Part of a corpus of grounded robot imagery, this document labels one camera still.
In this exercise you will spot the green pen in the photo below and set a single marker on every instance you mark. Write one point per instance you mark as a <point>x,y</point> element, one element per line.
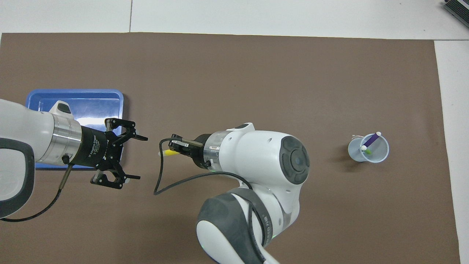
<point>366,150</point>

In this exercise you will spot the blue plastic tray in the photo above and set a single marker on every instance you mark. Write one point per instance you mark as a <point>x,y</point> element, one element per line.
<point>91,104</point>

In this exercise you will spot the translucent plastic cup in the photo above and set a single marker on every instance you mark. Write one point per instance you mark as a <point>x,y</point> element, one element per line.
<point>377,156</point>

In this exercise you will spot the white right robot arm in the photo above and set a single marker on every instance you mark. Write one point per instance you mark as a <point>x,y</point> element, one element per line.
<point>256,165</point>

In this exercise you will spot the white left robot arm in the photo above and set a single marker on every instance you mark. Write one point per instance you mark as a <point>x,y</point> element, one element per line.
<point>29,139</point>

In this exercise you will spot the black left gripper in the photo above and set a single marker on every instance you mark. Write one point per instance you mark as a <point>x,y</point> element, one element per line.
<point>97,148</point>

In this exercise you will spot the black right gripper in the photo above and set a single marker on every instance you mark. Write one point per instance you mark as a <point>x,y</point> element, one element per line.
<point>199,154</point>

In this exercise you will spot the brown table mat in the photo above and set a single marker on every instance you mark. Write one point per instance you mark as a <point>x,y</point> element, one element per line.
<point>256,73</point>

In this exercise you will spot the dark grey ribbed device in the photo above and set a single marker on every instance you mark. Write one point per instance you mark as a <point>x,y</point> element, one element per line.
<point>458,9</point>

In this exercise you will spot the yellow pen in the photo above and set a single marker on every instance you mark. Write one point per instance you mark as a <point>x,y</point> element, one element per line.
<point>168,153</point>

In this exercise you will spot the purple pen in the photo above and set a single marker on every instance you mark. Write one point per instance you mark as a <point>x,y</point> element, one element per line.
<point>372,139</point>

